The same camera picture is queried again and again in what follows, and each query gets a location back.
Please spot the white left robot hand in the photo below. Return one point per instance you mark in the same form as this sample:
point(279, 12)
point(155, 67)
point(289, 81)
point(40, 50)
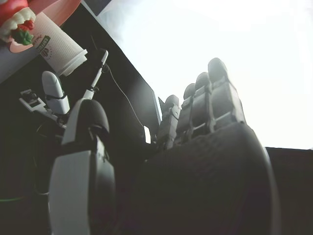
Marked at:
point(195, 183)

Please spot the white paper cup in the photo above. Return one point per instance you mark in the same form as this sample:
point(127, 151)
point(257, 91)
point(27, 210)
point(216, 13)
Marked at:
point(58, 46)

